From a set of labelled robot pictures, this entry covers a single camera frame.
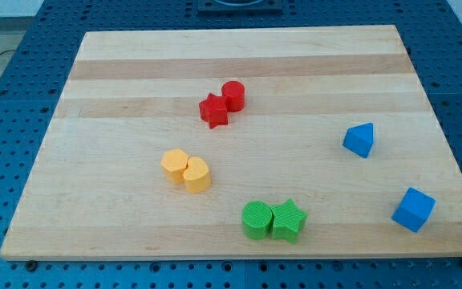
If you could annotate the blue cube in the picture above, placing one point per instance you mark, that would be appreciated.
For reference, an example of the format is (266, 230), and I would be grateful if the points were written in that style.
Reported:
(414, 210)

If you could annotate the blue triangle block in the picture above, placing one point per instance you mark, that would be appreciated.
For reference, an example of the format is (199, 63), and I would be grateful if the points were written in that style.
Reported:
(360, 139)

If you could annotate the red star block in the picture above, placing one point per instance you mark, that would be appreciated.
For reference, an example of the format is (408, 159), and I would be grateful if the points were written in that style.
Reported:
(213, 110)

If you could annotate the yellow heart block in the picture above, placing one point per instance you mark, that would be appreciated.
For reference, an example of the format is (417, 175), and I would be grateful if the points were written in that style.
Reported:
(197, 177)

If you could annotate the red cylinder block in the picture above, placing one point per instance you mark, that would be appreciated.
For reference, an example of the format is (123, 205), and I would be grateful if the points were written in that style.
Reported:
(234, 94)

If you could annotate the yellow hexagon block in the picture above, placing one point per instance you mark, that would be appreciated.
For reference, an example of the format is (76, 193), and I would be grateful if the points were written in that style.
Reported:
(174, 162)

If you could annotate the wooden board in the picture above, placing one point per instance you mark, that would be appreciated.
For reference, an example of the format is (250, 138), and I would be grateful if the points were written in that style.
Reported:
(97, 190)

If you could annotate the green cylinder block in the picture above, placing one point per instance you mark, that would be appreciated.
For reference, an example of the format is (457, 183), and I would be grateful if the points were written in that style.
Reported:
(256, 219)

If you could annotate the green star block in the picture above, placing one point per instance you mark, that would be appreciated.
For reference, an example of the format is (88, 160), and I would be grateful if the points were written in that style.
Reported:
(288, 221)

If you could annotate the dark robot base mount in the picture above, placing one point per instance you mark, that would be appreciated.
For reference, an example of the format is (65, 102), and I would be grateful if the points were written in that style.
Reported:
(238, 6)

